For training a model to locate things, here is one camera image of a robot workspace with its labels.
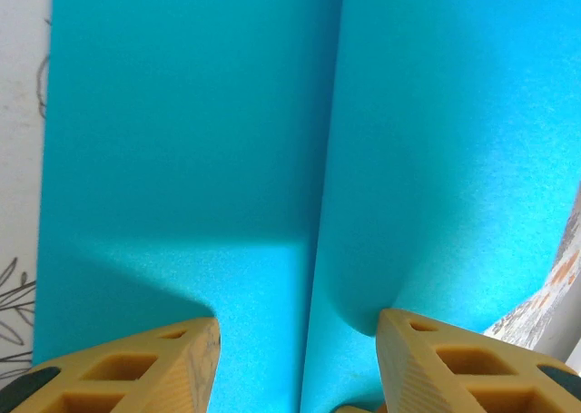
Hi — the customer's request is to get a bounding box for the blue foam sheet right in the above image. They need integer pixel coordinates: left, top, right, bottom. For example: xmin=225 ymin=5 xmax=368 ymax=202
xmin=0 ymin=0 xmax=581 ymax=373

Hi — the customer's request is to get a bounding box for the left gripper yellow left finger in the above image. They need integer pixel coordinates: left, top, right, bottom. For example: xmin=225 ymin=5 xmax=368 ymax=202
xmin=8 ymin=316 xmax=222 ymax=413

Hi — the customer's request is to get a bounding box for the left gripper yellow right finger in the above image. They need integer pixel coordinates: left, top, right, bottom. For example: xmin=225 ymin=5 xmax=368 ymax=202
xmin=376 ymin=308 xmax=581 ymax=413

